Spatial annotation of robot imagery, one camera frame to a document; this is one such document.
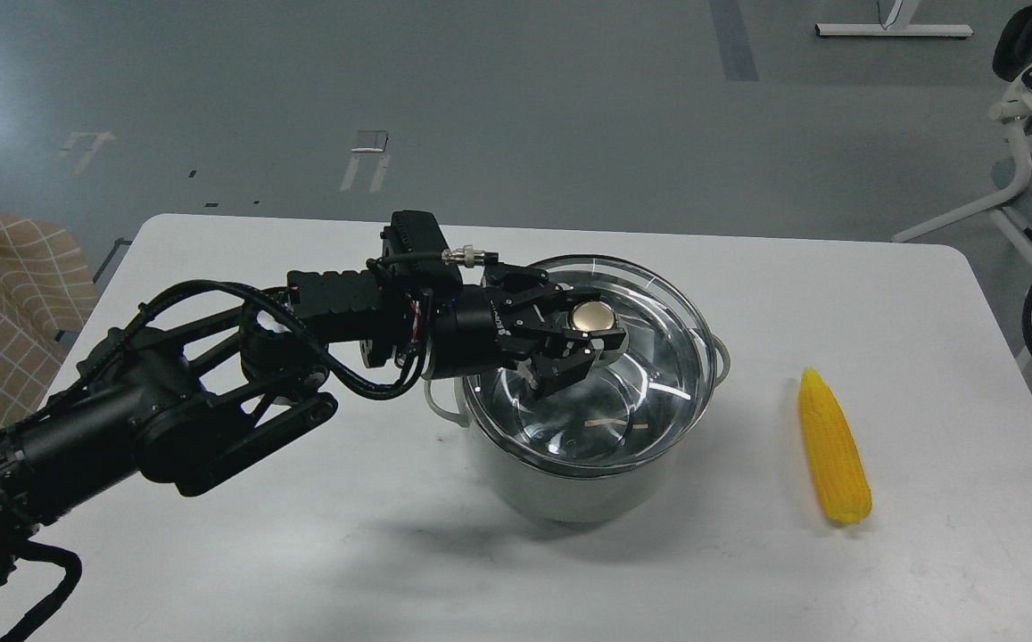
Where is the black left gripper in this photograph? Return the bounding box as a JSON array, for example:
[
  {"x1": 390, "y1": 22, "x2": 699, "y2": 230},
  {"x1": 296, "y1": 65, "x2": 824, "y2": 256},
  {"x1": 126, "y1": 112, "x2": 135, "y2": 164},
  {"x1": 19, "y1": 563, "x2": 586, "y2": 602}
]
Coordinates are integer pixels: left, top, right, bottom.
[{"x1": 429, "y1": 263, "x2": 627, "y2": 399}]

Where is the glass pot lid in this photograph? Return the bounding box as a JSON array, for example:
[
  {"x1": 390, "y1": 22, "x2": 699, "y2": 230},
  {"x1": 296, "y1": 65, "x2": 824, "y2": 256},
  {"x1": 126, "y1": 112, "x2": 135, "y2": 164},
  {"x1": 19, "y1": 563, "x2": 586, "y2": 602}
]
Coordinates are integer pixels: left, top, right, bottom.
[{"x1": 456, "y1": 255, "x2": 731, "y2": 478}]

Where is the yellow corn cob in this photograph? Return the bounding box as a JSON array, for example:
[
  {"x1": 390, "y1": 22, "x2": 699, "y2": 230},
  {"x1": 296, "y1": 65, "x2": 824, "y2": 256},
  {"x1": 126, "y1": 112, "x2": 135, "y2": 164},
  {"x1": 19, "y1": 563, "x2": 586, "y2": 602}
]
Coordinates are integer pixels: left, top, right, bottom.
[{"x1": 797, "y1": 368, "x2": 873, "y2": 524}]

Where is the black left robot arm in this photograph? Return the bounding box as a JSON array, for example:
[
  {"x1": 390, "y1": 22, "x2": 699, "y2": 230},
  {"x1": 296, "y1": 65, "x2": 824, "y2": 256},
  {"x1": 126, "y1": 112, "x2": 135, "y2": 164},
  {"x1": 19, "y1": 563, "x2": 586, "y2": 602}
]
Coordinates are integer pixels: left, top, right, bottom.
[{"x1": 0, "y1": 210, "x2": 627, "y2": 641}]

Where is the grey steel cooking pot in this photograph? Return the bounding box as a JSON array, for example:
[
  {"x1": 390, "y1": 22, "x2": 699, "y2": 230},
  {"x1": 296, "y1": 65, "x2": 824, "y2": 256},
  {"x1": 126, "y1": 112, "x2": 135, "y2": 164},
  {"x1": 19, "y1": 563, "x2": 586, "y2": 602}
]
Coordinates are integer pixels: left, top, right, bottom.
[{"x1": 425, "y1": 330, "x2": 732, "y2": 524}]

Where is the white desk base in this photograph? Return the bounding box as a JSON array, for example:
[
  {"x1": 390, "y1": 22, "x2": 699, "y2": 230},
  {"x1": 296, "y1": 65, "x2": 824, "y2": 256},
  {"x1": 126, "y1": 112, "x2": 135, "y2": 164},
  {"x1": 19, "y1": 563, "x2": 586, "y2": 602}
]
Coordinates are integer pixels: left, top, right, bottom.
[{"x1": 813, "y1": 1, "x2": 975, "y2": 39}]

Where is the beige checkered cloth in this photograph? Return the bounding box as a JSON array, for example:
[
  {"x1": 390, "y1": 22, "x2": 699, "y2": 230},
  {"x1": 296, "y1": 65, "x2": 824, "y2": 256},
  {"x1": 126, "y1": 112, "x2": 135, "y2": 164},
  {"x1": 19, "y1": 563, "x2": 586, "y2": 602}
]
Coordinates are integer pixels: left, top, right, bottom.
[{"x1": 0, "y1": 212, "x2": 98, "y2": 428}]

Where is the white office chair frame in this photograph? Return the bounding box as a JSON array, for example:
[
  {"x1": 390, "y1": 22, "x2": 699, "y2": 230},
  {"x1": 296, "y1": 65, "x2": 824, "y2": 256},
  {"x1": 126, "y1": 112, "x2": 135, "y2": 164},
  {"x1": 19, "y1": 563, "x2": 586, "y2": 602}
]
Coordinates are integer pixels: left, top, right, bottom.
[{"x1": 891, "y1": 64, "x2": 1032, "y2": 267}]

